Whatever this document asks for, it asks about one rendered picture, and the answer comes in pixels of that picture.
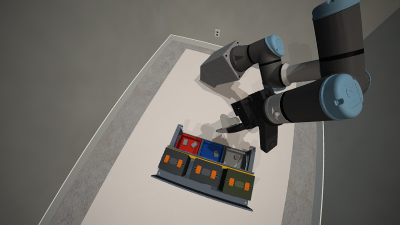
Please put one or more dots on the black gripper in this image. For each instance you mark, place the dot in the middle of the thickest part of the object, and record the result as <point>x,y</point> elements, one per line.
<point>249,109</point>

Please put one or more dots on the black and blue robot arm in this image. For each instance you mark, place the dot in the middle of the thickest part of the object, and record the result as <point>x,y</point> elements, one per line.
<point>339,76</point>

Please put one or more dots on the red bin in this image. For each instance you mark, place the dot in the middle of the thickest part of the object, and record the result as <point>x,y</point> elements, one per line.
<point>188,148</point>

